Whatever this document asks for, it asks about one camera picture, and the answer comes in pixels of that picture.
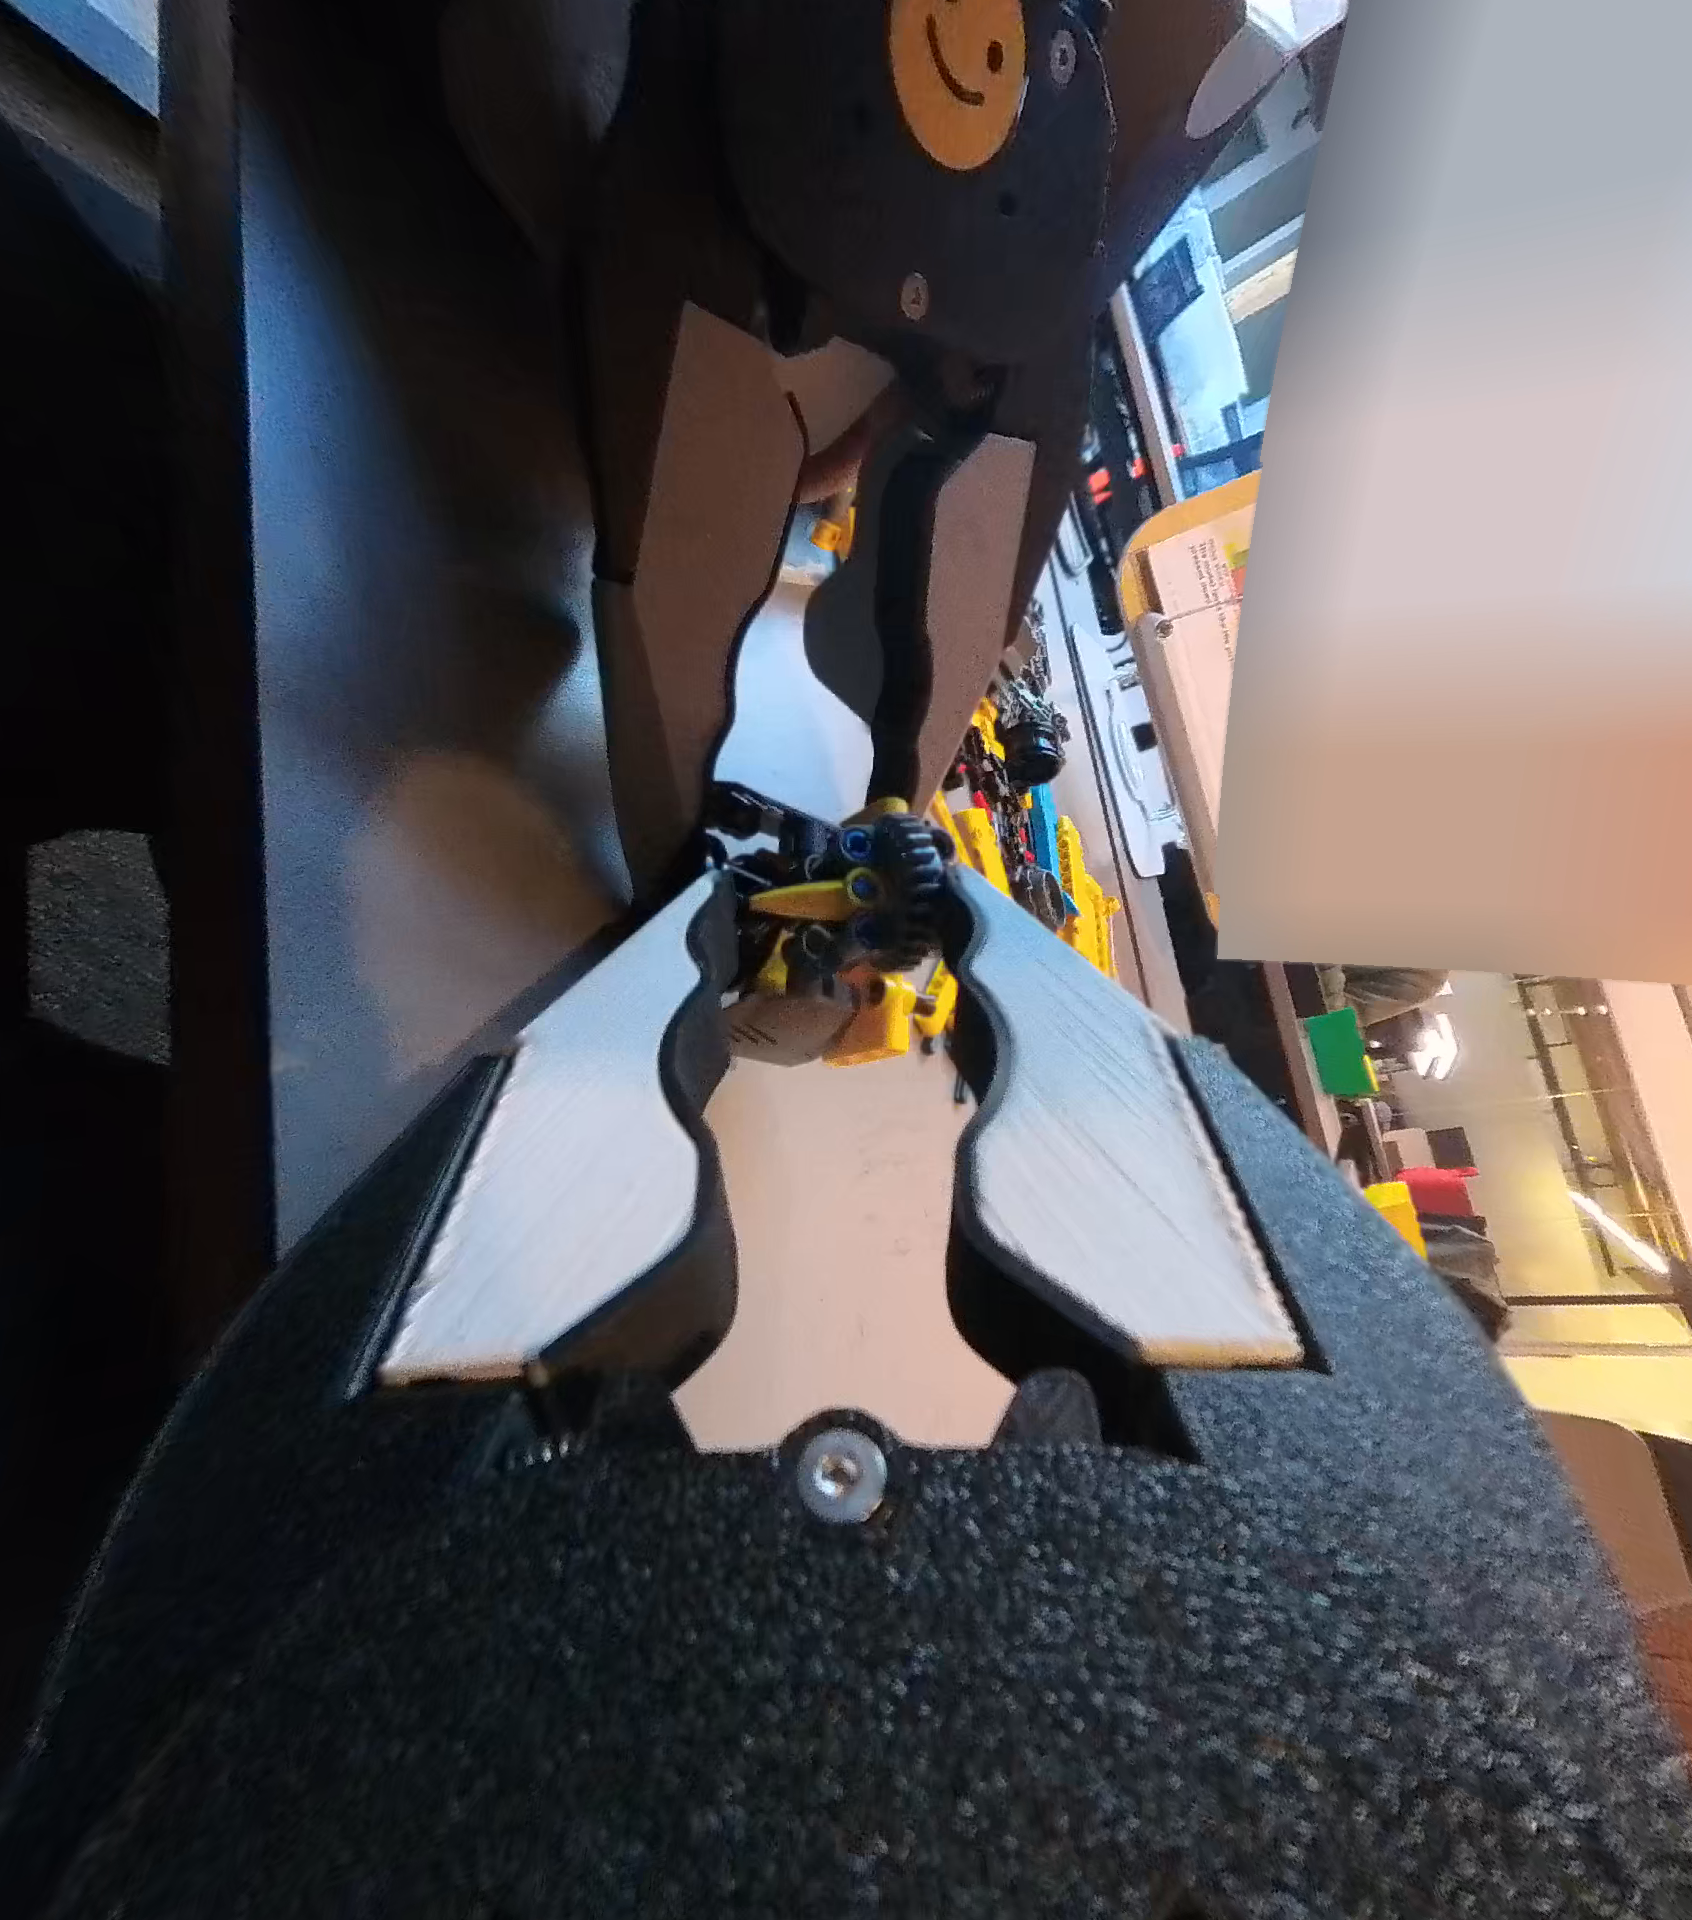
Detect green block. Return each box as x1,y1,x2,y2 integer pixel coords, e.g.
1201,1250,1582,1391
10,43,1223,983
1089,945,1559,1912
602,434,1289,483
1302,1009,1380,1101

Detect small yellow grey brick assembly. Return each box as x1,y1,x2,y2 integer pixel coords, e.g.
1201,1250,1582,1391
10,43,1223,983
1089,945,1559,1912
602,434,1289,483
702,781,968,1071

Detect person's left hand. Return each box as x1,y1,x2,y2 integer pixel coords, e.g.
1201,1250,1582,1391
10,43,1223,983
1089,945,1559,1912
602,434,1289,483
792,383,900,511

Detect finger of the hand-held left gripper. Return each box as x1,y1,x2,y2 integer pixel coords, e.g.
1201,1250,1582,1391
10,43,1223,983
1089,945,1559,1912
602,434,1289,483
864,421,1044,825
587,296,811,911

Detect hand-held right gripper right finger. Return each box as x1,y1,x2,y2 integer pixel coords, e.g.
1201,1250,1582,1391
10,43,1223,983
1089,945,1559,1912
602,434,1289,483
939,867,1309,1370

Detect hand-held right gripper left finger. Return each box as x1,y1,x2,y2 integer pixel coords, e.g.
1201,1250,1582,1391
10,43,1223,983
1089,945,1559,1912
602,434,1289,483
372,870,744,1391

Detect white stand base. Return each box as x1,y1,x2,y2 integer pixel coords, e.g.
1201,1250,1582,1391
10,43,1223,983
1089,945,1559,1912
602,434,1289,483
1070,623,1186,881

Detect light grey desk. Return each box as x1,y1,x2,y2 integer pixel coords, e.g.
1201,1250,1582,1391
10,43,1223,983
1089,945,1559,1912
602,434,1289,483
237,0,1194,1451

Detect grey gear brick assembly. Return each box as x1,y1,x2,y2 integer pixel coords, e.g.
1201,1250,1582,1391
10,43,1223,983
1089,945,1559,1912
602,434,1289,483
747,803,960,970

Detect wooden board with instruction sheet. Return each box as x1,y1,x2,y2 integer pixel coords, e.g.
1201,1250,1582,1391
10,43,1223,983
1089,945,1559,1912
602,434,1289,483
1116,473,1260,903

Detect cluster of long yellow beams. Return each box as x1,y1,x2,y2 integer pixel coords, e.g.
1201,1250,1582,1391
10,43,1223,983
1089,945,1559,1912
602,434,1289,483
935,721,1125,979

